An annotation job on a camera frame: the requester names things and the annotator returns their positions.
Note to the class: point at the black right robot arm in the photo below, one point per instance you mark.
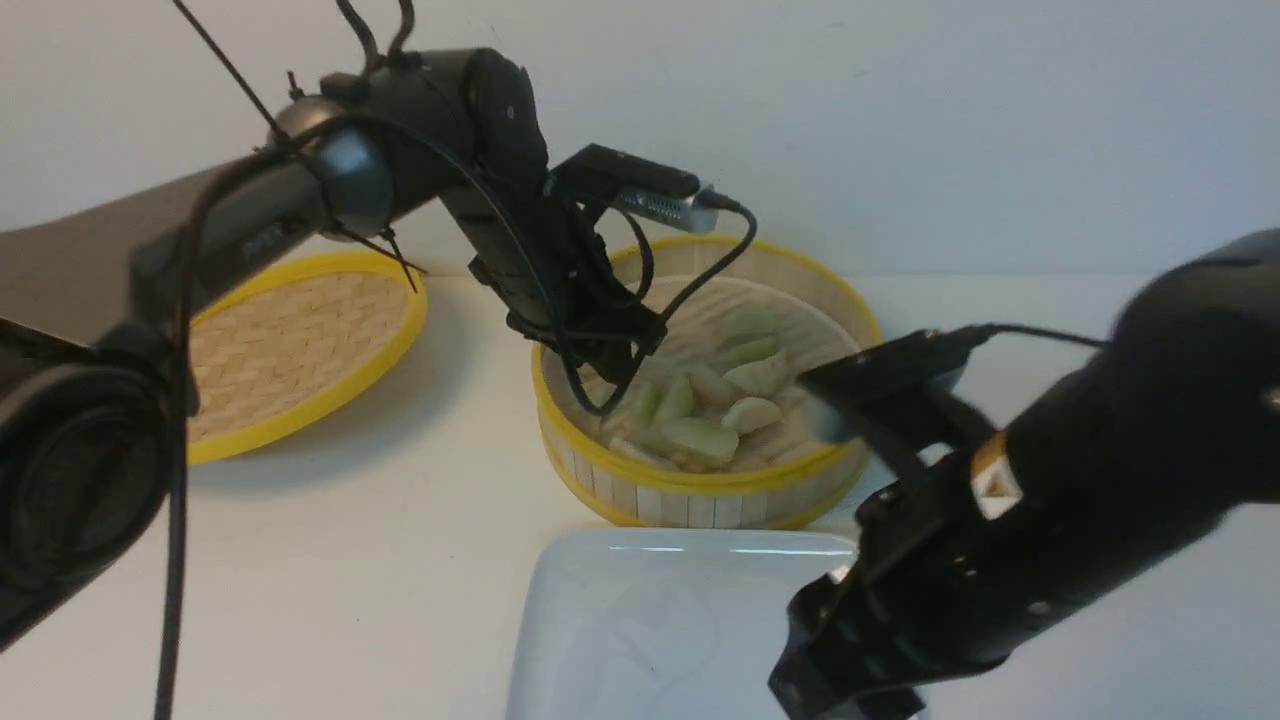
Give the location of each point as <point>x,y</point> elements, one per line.
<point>987,537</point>

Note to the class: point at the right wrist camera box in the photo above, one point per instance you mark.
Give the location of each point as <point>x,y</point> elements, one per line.
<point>903,388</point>

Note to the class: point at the small green dumpling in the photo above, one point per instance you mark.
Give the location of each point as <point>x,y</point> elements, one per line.
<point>679,401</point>

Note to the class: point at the large green front dumpling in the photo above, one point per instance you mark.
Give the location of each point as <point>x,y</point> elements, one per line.
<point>704,441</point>

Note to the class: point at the yellow rimmed woven steamer lid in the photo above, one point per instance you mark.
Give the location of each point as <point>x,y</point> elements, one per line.
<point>296,343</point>

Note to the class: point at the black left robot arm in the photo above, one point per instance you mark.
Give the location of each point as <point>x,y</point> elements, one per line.
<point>97,381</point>

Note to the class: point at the white centre dumpling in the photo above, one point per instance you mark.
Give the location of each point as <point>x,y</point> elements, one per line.
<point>750,414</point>

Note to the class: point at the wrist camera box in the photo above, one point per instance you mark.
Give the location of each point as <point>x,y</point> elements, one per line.
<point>903,388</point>
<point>640,185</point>

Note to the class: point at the white square plate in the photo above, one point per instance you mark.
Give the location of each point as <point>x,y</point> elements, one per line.
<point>662,623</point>

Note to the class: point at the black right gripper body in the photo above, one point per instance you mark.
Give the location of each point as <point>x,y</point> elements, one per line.
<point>913,610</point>

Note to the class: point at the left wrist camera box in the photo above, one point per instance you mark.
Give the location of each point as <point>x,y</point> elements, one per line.
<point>640,185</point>

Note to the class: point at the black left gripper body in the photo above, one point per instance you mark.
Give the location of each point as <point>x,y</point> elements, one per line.
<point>549,267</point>

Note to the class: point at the yellow rimmed bamboo steamer basket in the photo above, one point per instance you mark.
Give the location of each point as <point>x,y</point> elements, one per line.
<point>781,477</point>

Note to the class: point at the pale white dumpling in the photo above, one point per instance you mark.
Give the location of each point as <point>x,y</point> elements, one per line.
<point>761,378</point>

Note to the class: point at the green dumpling at back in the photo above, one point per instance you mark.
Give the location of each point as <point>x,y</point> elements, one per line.
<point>746,322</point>

